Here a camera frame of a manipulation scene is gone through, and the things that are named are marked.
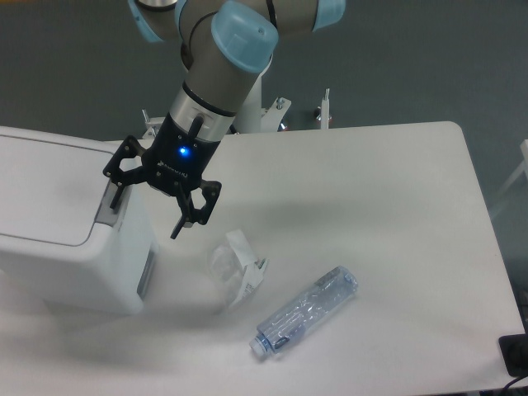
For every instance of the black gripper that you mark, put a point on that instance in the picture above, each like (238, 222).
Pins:
(181, 161)

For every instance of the white plastic trash can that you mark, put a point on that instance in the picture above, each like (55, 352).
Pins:
(67, 234)

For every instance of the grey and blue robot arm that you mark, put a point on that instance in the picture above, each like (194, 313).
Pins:
(225, 46)

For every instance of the crumpled white plastic wrapper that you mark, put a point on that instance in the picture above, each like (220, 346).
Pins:
(235, 269)

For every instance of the crushed clear plastic bottle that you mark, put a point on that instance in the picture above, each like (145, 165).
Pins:
(290, 323)

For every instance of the black device at table edge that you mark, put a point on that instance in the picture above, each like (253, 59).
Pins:
(514, 353)

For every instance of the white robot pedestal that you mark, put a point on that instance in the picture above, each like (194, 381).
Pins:
(251, 118)

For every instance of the white metal frame bracket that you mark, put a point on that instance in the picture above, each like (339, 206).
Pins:
(275, 114)

